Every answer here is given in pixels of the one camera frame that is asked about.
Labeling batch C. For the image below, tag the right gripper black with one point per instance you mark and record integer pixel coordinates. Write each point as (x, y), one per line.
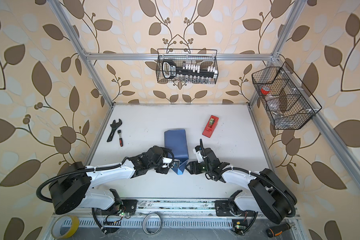
(196, 170)

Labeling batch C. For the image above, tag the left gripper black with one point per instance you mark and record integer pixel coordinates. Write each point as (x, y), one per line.
(166, 153)

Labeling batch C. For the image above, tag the light blue wrapping paper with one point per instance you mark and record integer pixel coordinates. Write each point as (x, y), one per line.
(176, 141)

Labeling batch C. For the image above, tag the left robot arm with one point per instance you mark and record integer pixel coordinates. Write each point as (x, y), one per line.
(78, 188)

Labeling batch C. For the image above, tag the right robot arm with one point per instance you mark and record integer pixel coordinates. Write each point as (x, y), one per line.
(270, 196)

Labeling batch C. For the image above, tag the red tape dispenser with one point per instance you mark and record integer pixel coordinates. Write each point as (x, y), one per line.
(210, 126)

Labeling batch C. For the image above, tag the black adjustable wrench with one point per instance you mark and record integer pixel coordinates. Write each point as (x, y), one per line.
(114, 126)

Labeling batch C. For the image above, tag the black socket set tool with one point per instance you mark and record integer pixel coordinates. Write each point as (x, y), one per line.
(187, 71)

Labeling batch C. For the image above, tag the yellow tape roll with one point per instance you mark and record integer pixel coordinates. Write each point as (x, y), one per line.
(65, 227)

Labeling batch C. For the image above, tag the orange black screwdriver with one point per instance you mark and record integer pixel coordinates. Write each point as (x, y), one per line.
(278, 230)

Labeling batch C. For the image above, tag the red white object in basket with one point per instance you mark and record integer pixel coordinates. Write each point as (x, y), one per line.
(265, 90)

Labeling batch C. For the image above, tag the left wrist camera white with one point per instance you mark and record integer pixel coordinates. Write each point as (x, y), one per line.
(170, 163)

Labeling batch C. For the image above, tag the back wire basket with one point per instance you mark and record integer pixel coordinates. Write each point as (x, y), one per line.
(203, 57)

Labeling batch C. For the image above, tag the wire basket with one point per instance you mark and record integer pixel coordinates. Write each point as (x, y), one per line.
(290, 104)
(203, 57)

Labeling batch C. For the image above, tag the right wire basket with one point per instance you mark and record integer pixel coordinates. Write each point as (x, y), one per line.
(290, 104)

